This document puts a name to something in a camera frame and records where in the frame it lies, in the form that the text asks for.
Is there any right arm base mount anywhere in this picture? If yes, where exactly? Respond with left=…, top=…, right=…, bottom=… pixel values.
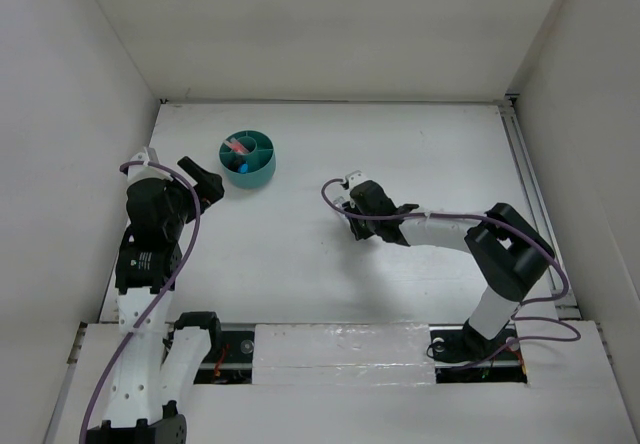
left=425, top=324, right=528, bottom=384

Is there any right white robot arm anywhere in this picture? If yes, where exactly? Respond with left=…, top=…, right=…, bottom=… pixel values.
left=338, top=172, right=555, bottom=358

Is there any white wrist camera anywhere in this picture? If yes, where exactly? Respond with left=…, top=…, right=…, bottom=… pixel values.
left=124, top=147, right=164, bottom=185
left=342, top=170, right=368, bottom=191

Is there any clear blue glue bottle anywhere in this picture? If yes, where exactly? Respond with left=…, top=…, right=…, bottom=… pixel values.
left=332, top=196, right=350, bottom=212

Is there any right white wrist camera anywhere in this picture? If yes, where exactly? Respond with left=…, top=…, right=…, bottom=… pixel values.
left=342, top=170, right=368, bottom=191

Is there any teal round divided container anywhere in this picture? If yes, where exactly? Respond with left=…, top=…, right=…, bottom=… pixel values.
left=219, top=130, right=276, bottom=190

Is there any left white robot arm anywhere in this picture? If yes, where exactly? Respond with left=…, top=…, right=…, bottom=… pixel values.
left=79, top=150, right=224, bottom=443

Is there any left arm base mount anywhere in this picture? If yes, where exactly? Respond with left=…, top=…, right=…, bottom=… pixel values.
left=194, top=312, right=255, bottom=385

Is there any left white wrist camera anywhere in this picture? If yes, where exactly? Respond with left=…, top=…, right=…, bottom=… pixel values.
left=124, top=147, right=164, bottom=185

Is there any aluminium rail right side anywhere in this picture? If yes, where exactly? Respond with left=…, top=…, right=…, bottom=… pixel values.
left=496, top=94, right=582, bottom=320

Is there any blue black highlighter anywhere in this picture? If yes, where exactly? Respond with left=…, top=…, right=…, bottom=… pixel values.
left=231, top=160, right=249, bottom=174

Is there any pink pen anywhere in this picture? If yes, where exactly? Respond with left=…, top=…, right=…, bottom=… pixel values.
left=223, top=137, right=250, bottom=155

